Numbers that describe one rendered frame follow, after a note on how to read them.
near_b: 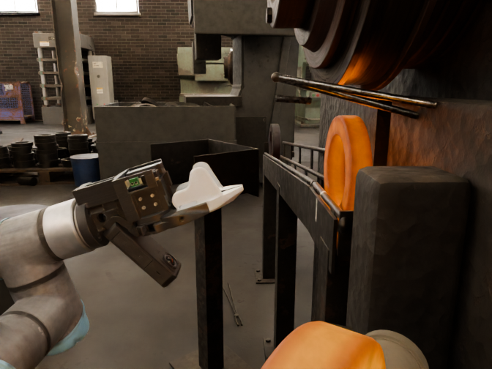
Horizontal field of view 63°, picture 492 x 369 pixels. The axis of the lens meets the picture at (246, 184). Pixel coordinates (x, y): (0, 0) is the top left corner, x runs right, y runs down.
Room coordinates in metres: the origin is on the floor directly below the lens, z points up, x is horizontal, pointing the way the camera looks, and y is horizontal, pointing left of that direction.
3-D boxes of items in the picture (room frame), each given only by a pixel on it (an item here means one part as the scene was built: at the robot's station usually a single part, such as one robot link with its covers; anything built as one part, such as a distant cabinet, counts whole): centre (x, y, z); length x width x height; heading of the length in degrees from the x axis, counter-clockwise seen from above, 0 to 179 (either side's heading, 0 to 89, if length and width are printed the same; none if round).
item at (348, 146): (0.66, -0.17, 0.75); 0.18 x 0.03 x 0.18; 1
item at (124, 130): (3.38, 0.63, 0.39); 1.03 x 0.83 x 0.79; 96
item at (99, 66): (9.97, 4.01, 1.03); 1.54 x 0.94 x 2.05; 92
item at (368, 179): (0.42, -0.18, 0.68); 0.11 x 0.08 x 0.24; 92
